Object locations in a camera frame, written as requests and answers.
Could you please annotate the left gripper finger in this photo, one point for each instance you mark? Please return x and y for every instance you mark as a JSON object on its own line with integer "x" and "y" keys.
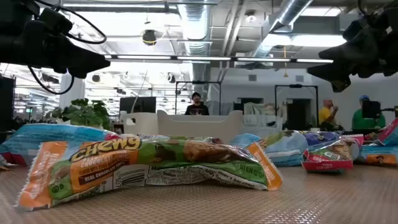
{"x": 84, "y": 67}
{"x": 73, "y": 46}

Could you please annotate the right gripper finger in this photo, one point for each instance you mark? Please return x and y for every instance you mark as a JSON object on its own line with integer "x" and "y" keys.
{"x": 335, "y": 73}
{"x": 339, "y": 53}

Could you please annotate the large blue granola bar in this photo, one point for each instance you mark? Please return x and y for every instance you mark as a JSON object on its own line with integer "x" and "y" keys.
{"x": 46, "y": 137}

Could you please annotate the green blue granola bar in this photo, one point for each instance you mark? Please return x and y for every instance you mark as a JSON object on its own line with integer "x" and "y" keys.
{"x": 283, "y": 149}

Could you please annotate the green orange Chewy granola bar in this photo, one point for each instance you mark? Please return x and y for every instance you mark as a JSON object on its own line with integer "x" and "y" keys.
{"x": 124, "y": 168}

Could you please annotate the light blue granola bar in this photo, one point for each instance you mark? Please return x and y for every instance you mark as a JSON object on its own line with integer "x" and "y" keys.
{"x": 247, "y": 140}

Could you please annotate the white red-edged granola bar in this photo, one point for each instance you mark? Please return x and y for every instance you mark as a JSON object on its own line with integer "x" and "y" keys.
{"x": 353, "y": 137}

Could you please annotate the purple granola bar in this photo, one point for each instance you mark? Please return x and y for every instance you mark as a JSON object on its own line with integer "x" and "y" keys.
{"x": 320, "y": 138}

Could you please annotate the red and blue granola bar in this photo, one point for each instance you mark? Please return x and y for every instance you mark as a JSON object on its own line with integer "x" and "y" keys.
{"x": 391, "y": 133}

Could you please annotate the red green granola bar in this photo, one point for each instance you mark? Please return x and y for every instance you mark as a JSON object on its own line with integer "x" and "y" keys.
{"x": 329, "y": 158}

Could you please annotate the blue orange-label granola bar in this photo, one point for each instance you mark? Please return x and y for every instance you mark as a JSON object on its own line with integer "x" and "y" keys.
{"x": 379, "y": 155}

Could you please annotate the grey foil granola bar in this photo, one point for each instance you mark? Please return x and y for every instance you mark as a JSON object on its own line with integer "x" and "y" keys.
{"x": 4, "y": 163}

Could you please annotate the white column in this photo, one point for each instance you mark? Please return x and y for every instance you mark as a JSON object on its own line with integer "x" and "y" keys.
{"x": 73, "y": 93}

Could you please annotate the person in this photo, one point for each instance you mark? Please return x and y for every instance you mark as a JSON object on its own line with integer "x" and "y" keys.
{"x": 196, "y": 109}
{"x": 326, "y": 116}
{"x": 357, "y": 123}

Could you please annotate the green artificial plant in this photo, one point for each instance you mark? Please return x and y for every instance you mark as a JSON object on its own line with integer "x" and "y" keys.
{"x": 84, "y": 113}

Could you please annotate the yellow hanging pendant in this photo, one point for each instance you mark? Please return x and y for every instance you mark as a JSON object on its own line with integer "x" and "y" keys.
{"x": 285, "y": 74}

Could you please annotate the black box on stand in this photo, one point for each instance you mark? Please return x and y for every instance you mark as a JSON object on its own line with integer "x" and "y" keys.
{"x": 371, "y": 109}

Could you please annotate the black cabinet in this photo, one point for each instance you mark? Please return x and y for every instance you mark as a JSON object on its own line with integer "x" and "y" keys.
{"x": 7, "y": 105}

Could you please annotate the black monitor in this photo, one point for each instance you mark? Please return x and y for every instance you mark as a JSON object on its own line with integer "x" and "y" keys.
{"x": 140, "y": 105}

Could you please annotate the black round ceiling device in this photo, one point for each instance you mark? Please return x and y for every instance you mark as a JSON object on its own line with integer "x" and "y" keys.
{"x": 149, "y": 37}

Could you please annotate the long LED light bar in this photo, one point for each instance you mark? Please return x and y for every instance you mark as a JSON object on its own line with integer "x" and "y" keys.
{"x": 264, "y": 59}

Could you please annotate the white plastic bin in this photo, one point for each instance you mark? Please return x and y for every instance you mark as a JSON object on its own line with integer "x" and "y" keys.
{"x": 146, "y": 124}

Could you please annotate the white cloth pile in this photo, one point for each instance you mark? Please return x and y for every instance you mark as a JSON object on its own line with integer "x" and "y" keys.
{"x": 258, "y": 109}

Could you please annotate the clear plastic bin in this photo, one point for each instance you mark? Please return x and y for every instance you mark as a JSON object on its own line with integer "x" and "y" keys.
{"x": 258, "y": 124}

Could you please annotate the brown mat with dark border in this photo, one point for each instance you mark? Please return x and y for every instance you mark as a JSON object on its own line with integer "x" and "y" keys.
{"x": 311, "y": 199}

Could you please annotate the pale grey plastic bin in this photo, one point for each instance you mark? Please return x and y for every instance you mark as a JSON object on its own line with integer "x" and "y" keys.
{"x": 199, "y": 127}

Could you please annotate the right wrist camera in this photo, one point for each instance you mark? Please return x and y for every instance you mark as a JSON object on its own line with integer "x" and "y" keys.
{"x": 360, "y": 29}

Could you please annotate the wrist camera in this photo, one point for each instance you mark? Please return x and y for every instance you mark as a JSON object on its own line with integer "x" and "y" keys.
{"x": 360, "y": 29}
{"x": 56, "y": 21}

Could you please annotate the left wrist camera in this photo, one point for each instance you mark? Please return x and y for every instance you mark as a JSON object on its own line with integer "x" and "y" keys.
{"x": 56, "y": 21}

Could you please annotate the black metal stand frame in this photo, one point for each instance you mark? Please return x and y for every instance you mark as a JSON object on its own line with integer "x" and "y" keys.
{"x": 199, "y": 82}
{"x": 295, "y": 86}

